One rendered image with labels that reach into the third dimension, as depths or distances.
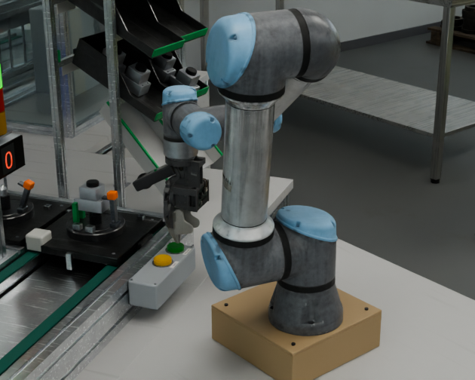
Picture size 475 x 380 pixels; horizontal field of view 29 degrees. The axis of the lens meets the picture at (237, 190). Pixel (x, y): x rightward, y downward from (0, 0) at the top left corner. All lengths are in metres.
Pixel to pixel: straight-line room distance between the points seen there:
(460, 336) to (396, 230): 2.58
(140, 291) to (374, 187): 3.22
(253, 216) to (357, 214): 3.09
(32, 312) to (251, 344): 0.48
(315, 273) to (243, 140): 0.34
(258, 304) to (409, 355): 0.32
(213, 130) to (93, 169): 1.11
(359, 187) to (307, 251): 3.35
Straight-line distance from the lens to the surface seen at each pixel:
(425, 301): 2.13
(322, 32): 1.53
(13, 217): 2.26
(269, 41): 1.49
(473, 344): 1.99
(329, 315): 1.80
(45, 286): 2.08
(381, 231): 4.53
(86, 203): 2.16
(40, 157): 3.04
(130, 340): 1.96
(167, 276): 2.00
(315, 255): 1.74
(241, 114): 1.54
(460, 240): 4.51
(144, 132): 2.41
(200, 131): 1.83
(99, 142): 3.16
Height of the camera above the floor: 1.87
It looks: 22 degrees down
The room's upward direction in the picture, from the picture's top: straight up
